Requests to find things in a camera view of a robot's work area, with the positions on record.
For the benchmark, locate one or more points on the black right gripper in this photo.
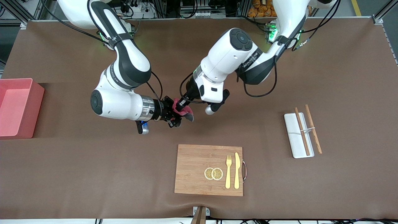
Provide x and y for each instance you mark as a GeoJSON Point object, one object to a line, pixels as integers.
{"type": "Point", "coordinates": [164, 109]}

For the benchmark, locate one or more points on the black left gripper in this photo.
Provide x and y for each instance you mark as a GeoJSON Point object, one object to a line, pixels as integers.
{"type": "Point", "coordinates": [191, 92]}

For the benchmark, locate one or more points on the pink and grey cloth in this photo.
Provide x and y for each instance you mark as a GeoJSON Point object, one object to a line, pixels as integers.
{"type": "Point", "coordinates": [186, 112]}

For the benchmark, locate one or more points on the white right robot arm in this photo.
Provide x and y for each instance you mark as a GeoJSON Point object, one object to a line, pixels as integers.
{"type": "Point", "coordinates": [124, 105]}

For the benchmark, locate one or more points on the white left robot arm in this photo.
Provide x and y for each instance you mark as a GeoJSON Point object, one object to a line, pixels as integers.
{"type": "Point", "coordinates": [230, 53]}

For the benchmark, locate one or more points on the lemon slice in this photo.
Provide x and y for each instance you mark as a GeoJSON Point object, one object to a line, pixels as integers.
{"type": "Point", "coordinates": [217, 174]}
{"type": "Point", "coordinates": [207, 173]}

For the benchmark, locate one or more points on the yellow plastic fork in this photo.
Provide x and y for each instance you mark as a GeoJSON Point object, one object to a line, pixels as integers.
{"type": "Point", "coordinates": [228, 180]}

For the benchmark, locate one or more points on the yellow plastic knife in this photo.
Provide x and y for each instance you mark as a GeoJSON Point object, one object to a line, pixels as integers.
{"type": "Point", "coordinates": [237, 174]}

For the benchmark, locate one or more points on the white power strip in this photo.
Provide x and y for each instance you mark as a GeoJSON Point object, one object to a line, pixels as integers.
{"type": "Point", "coordinates": [140, 7]}

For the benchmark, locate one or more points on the white rectangular tray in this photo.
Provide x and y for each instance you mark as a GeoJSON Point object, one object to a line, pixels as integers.
{"type": "Point", "coordinates": [293, 137]}

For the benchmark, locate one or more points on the orange snack packets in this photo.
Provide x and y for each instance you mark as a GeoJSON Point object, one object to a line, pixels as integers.
{"type": "Point", "coordinates": [258, 11]}

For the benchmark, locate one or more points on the wooden rod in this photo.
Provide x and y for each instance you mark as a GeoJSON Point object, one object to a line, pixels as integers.
{"type": "Point", "coordinates": [317, 141]}
{"type": "Point", "coordinates": [306, 146]}

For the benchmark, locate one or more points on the pink plastic bin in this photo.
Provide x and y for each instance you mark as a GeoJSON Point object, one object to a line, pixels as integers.
{"type": "Point", "coordinates": [18, 109]}

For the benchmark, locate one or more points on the metal table edge bracket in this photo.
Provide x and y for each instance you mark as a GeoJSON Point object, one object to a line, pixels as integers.
{"type": "Point", "coordinates": [199, 216]}

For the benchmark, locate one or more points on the aluminium frame post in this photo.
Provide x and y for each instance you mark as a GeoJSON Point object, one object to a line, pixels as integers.
{"type": "Point", "coordinates": [23, 24]}
{"type": "Point", "coordinates": [377, 19]}

